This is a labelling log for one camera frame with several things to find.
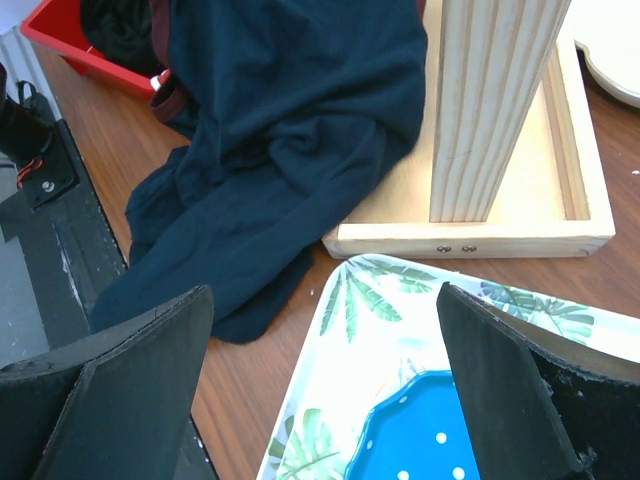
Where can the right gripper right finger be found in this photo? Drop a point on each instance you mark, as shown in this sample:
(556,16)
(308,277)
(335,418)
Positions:
(538,405)

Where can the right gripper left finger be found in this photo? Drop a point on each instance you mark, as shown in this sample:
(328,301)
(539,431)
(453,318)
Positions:
(113,405)

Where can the navy tank top red trim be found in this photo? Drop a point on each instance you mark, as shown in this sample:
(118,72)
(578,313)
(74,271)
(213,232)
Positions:
(294,112)

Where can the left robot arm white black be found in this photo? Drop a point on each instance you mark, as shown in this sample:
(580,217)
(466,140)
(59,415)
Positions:
(23,136)

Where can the wooden hanger rack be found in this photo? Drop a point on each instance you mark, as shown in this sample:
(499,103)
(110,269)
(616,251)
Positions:
(507,164)

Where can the blue dotted plate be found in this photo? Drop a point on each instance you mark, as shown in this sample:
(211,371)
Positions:
(419,432)

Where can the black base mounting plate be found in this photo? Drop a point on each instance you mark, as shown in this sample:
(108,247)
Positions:
(59,254)

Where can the floral leaf tray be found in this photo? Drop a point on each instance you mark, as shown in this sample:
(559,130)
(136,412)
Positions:
(375,328)

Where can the black garment in bin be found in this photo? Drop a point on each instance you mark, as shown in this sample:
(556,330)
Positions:
(122,31)

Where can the white divided dish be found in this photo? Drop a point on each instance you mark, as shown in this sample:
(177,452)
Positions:
(607,32)

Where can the red plastic bin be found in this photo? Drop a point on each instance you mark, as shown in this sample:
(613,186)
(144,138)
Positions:
(56,24)

